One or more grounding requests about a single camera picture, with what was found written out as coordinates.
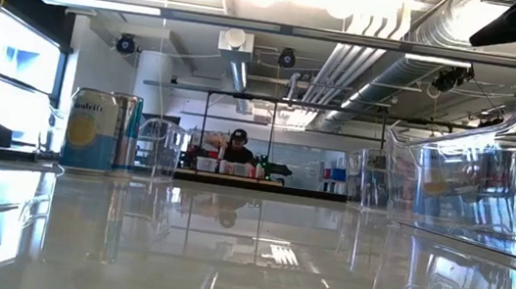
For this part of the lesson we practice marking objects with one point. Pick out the blue silver Red Bull can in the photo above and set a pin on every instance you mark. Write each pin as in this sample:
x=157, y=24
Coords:
x=128, y=138

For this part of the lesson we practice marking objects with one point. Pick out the tan work table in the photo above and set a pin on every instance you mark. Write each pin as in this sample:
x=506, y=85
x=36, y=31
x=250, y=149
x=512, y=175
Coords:
x=234, y=178

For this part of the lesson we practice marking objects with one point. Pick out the bright window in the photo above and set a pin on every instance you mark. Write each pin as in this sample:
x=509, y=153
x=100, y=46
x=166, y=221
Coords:
x=6, y=104

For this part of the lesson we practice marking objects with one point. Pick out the white pipe bundle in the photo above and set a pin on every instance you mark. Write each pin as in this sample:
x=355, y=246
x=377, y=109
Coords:
x=341, y=66

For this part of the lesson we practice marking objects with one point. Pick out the small black box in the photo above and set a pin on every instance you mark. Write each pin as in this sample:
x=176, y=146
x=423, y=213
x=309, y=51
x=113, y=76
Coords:
x=0, y=135

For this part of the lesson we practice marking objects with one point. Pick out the blue storage bin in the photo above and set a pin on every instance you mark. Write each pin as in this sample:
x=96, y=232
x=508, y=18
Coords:
x=338, y=174

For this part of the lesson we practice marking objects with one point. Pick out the person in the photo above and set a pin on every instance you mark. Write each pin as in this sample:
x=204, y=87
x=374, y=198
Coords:
x=238, y=154

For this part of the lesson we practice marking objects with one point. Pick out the black round speaker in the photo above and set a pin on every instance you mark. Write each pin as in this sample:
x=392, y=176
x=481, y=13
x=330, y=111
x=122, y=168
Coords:
x=126, y=43
x=286, y=58

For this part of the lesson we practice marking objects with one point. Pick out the black metal workstation frame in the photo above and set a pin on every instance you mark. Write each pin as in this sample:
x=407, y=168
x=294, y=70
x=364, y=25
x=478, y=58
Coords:
x=204, y=123

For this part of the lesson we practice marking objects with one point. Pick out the long LED light bar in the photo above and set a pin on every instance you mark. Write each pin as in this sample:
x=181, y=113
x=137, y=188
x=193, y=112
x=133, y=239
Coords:
x=301, y=31

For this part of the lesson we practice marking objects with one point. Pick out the small robot with green lights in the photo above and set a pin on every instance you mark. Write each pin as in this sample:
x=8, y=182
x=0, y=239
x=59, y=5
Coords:
x=279, y=169

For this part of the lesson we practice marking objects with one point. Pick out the silver ventilation duct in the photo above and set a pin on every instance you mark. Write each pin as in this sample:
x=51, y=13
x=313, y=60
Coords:
x=394, y=77

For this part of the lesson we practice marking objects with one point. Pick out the white box with round dome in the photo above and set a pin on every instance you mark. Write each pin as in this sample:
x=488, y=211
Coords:
x=235, y=43

